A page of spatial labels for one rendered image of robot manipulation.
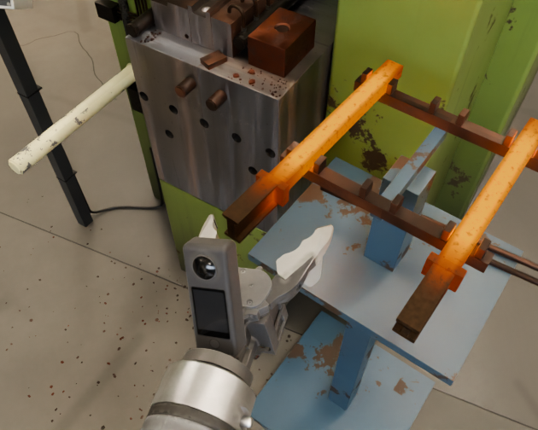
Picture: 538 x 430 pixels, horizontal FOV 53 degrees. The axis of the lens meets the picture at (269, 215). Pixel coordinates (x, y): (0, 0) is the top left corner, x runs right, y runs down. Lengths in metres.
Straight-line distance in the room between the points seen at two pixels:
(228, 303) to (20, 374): 1.39
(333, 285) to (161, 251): 1.08
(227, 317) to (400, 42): 0.72
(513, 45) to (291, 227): 0.81
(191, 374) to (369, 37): 0.79
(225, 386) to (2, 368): 1.43
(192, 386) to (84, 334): 1.36
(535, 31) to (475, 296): 0.76
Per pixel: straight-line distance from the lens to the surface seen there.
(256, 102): 1.08
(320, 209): 1.05
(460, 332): 0.96
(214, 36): 1.14
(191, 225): 1.60
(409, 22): 1.08
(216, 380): 0.50
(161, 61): 1.19
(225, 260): 0.49
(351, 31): 1.14
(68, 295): 1.94
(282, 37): 1.08
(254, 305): 0.55
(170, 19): 1.20
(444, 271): 0.67
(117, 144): 2.34
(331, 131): 0.80
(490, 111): 1.68
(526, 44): 1.55
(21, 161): 1.43
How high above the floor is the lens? 1.59
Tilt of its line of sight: 52 degrees down
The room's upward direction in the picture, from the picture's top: straight up
